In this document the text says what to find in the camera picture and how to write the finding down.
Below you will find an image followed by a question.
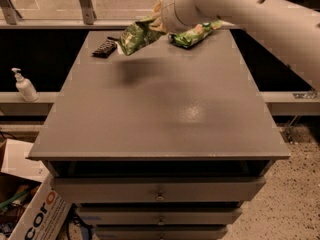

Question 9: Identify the green snack bag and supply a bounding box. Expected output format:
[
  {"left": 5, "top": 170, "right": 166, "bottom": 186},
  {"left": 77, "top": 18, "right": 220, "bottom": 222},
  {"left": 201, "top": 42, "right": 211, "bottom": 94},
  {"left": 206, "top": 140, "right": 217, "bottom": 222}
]
[{"left": 168, "top": 20, "right": 222, "bottom": 49}]

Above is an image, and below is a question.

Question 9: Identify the green jalapeno Kettle chip bag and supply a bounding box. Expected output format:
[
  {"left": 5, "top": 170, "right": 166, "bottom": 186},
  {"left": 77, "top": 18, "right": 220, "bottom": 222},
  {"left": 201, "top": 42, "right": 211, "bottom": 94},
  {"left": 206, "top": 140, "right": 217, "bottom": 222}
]
[{"left": 117, "top": 17, "right": 167, "bottom": 56}]

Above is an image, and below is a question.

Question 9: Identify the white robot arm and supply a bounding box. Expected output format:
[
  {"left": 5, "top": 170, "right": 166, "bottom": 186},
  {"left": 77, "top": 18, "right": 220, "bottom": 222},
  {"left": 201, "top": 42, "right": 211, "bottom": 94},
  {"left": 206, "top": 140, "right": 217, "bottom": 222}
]
[{"left": 156, "top": 0, "right": 320, "bottom": 89}]

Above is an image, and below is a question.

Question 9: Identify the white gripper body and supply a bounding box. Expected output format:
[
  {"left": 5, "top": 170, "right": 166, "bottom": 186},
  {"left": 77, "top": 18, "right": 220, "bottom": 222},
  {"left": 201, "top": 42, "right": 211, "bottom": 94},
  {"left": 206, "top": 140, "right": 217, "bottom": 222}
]
[{"left": 161, "top": 0, "right": 197, "bottom": 32}]

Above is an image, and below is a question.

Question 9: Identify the middle grey drawer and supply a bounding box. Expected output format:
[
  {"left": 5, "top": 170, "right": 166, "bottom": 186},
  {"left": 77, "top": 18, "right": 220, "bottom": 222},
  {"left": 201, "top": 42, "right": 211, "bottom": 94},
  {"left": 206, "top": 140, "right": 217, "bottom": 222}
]
[{"left": 77, "top": 207, "right": 242, "bottom": 225}]

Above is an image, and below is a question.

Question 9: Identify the grey drawer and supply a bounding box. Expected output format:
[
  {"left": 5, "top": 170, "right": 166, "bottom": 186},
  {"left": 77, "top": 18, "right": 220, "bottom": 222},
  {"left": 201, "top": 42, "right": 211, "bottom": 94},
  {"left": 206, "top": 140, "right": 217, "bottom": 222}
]
[
  {"left": 77, "top": 207, "right": 242, "bottom": 225},
  {"left": 53, "top": 177, "right": 266, "bottom": 203},
  {"left": 95, "top": 226, "right": 227, "bottom": 240}
]

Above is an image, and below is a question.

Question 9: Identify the bottom grey drawer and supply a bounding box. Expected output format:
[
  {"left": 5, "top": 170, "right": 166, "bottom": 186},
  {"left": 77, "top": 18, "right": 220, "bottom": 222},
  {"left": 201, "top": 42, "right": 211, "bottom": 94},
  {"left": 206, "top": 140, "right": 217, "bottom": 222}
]
[{"left": 95, "top": 226, "right": 227, "bottom": 240}]

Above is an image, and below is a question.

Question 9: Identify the top grey drawer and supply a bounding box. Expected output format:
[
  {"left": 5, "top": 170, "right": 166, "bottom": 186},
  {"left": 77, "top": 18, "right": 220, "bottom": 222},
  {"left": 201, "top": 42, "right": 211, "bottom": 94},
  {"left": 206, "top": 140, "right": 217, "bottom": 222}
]
[{"left": 53, "top": 177, "right": 266, "bottom": 203}]

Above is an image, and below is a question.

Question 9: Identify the metal window frame post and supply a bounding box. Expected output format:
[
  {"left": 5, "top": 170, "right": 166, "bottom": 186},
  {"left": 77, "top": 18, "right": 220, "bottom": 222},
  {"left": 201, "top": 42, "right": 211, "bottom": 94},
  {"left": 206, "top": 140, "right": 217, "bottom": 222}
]
[
  {"left": 0, "top": 0, "right": 22, "bottom": 25},
  {"left": 79, "top": 0, "right": 96, "bottom": 25}
]

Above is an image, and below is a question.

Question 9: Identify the grey drawer cabinet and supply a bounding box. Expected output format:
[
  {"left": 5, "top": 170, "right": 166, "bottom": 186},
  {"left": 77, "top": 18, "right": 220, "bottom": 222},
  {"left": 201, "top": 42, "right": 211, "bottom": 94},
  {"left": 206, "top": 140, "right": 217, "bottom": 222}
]
[{"left": 27, "top": 29, "right": 291, "bottom": 240}]

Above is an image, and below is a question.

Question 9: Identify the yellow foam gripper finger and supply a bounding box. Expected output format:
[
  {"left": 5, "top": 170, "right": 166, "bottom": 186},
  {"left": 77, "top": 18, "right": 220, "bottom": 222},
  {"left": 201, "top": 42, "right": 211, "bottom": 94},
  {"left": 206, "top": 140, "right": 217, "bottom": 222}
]
[
  {"left": 149, "top": 0, "right": 163, "bottom": 19},
  {"left": 149, "top": 17, "right": 167, "bottom": 33}
]

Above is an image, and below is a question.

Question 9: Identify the white cardboard box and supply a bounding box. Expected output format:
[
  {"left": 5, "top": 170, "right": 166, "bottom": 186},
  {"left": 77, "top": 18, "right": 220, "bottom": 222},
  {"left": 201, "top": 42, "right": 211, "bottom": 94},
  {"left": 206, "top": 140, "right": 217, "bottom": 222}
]
[{"left": 0, "top": 139, "right": 71, "bottom": 240}]

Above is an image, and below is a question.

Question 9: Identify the black rxbar chocolate bar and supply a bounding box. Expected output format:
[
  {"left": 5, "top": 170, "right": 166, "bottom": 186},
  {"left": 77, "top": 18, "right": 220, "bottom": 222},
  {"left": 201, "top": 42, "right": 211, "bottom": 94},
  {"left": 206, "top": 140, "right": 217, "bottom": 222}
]
[{"left": 92, "top": 37, "right": 117, "bottom": 58}]

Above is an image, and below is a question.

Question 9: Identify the white pump bottle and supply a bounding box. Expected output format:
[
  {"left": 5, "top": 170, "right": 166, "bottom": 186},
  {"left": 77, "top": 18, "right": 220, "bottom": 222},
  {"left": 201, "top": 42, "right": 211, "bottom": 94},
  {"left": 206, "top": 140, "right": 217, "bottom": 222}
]
[{"left": 12, "top": 68, "right": 39, "bottom": 102}]

